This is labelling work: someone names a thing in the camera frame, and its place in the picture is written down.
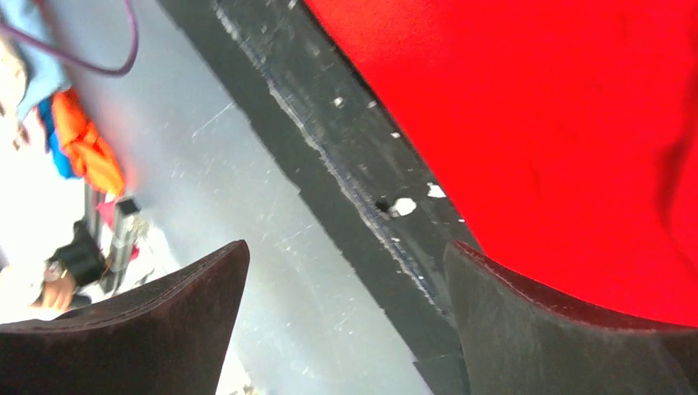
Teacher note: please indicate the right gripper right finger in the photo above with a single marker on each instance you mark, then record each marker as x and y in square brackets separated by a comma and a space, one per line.
[522, 337]

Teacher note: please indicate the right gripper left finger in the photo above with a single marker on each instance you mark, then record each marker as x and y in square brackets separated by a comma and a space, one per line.
[169, 336]

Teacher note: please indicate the red t shirt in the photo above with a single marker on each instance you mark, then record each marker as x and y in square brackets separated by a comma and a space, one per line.
[565, 133]

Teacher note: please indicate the metal stand in background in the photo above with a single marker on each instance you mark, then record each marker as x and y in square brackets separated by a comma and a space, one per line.
[124, 235]

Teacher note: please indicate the orange cloth in background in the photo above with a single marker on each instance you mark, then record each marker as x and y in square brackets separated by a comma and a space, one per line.
[89, 154]

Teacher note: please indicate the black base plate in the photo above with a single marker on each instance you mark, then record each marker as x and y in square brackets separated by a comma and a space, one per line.
[362, 179]

